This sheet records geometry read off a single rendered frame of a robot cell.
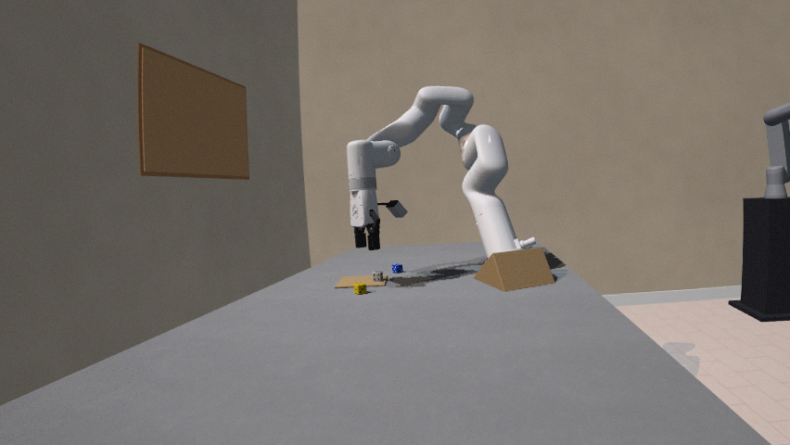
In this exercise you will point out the light orange mat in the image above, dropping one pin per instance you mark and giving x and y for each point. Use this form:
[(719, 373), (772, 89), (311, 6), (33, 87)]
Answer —
[(347, 282)]

